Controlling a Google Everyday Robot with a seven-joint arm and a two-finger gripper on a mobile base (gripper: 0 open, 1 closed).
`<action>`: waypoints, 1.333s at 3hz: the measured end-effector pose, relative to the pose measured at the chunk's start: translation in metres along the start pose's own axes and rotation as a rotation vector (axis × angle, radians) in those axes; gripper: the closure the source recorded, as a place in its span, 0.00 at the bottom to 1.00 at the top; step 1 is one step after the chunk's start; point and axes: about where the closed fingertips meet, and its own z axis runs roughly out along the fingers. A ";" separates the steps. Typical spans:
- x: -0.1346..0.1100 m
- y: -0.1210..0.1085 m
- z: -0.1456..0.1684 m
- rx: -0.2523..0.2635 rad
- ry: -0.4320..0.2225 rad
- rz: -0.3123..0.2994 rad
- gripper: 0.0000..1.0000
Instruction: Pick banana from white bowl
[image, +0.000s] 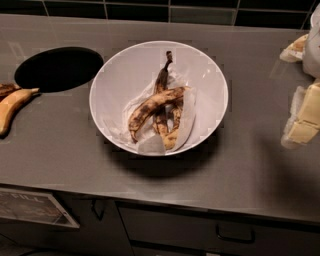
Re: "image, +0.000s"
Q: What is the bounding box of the yellow banana on counter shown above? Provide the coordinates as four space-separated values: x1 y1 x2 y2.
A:
0 88 39 136

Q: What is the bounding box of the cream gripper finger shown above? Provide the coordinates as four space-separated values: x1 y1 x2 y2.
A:
280 34 308 63
281 79 320 149

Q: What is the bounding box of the dark banana at left edge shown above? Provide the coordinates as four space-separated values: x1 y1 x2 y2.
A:
0 83 20 97

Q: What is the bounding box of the black cabinet door handle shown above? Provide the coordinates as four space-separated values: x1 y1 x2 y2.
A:
91 199 105 221

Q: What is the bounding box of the black drawer handle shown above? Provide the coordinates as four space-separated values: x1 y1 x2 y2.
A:
215 224 256 244

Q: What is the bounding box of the brown spotted banana peel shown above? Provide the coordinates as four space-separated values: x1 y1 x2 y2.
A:
128 51 189 150

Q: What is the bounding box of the round black counter hole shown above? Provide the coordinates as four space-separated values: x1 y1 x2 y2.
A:
14 47 104 93

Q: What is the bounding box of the white bowl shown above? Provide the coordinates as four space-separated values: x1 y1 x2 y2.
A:
89 41 228 156

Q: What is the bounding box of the framed sign on cabinet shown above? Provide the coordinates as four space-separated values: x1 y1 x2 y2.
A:
0 188 80 228

